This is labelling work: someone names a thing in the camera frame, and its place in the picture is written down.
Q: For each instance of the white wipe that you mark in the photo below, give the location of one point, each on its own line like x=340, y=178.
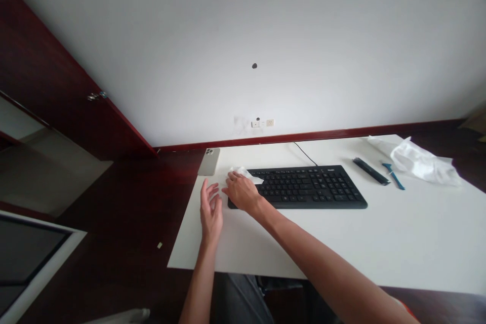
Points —
x=238, y=169

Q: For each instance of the white wall socket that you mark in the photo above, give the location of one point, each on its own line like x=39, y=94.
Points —
x=255, y=124
x=270, y=122

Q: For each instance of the black keyboard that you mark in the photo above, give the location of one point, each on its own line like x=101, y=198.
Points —
x=311, y=187

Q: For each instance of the person's legs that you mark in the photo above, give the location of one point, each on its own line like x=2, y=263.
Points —
x=243, y=301

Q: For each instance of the beige smartphone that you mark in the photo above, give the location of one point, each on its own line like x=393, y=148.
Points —
x=209, y=162

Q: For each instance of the person's left hand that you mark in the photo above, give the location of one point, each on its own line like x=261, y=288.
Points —
x=212, y=217

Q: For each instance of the white framed dark panel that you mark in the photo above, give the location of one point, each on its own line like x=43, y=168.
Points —
x=26, y=252

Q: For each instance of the person's right hand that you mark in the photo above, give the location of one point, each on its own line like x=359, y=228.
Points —
x=243, y=193

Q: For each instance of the white plastic bag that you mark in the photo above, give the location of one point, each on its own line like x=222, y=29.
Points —
x=421, y=160

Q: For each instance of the person's left fingers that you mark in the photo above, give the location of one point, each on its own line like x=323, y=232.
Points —
x=205, y=192

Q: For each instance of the black bar-shaped tool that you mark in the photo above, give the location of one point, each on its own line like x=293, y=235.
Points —
x=370, y=170

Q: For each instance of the dark red wardrobe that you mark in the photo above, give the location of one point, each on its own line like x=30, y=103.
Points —
x=57, y=84

